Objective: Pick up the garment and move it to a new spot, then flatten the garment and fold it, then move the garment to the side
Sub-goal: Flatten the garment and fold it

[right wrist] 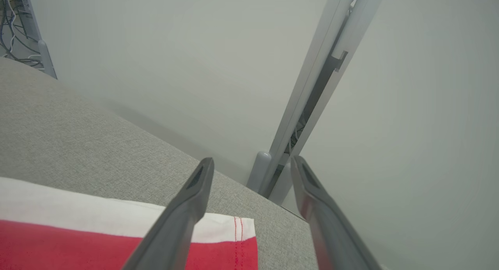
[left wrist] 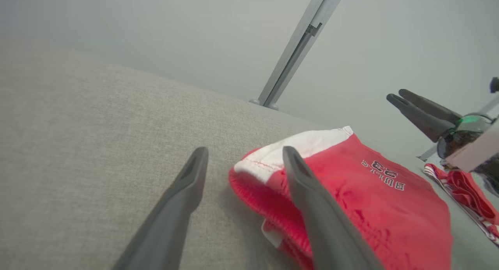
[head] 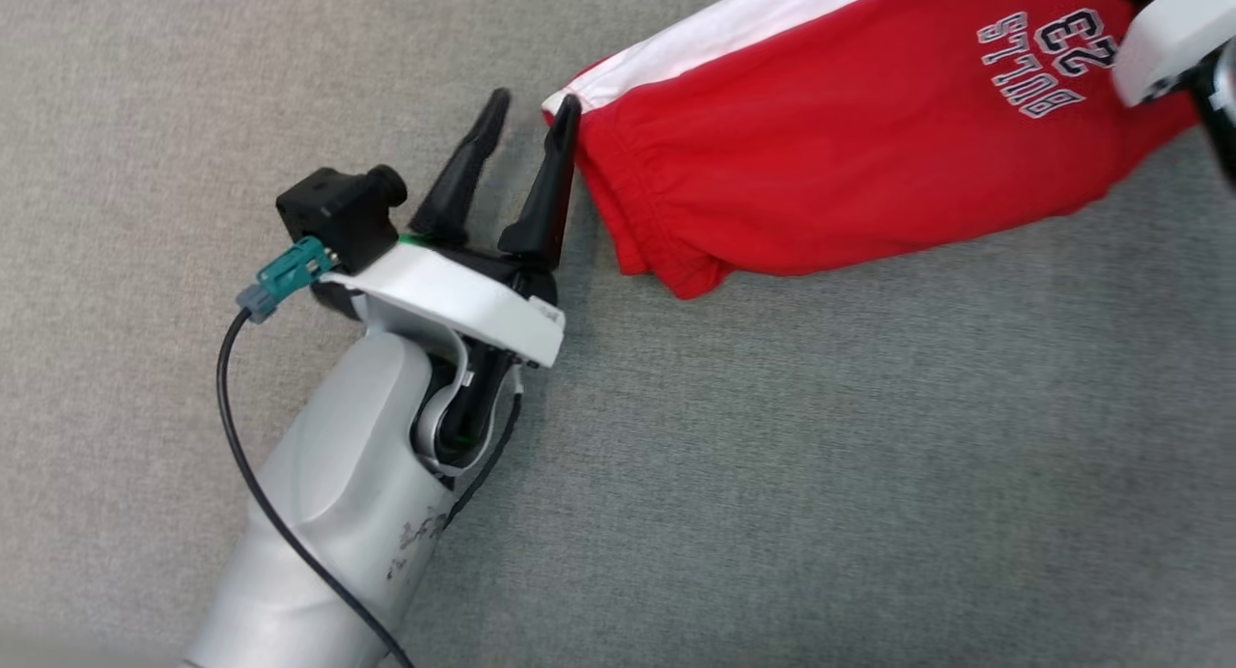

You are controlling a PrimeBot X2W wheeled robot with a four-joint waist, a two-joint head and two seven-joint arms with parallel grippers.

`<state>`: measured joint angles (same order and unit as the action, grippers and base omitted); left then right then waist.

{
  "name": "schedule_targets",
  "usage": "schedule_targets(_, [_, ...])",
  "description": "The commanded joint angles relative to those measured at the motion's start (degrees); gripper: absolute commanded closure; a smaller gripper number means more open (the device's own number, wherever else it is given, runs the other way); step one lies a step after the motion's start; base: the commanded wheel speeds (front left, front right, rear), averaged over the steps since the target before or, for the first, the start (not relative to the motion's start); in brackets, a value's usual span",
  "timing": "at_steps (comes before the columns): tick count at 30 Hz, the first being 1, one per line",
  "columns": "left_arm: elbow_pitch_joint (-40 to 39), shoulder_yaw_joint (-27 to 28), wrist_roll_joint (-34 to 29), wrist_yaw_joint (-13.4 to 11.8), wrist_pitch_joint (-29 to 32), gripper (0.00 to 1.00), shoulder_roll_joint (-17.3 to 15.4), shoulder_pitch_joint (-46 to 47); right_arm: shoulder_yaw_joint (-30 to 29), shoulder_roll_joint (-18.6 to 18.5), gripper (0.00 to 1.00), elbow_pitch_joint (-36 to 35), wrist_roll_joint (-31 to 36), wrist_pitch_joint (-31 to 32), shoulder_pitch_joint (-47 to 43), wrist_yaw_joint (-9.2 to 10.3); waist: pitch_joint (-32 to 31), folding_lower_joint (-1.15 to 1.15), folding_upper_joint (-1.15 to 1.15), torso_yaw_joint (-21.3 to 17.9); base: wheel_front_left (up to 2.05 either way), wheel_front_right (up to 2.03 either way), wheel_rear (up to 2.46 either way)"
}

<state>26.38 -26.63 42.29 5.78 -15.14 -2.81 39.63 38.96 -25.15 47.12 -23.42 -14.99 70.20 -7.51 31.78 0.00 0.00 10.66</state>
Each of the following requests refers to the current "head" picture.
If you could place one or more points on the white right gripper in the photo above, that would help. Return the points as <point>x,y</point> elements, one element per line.
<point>1178,41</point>

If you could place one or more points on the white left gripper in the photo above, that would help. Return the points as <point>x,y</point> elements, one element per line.
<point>454,296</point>

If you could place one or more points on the red shorts with number print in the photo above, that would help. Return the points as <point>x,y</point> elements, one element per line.
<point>821,166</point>

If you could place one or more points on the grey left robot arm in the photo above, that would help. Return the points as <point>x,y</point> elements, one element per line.
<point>338,475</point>

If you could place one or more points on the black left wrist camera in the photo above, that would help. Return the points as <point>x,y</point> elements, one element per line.
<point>338,209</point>

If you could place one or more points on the teal left camera connector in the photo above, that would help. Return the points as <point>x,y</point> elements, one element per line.
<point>285,277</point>

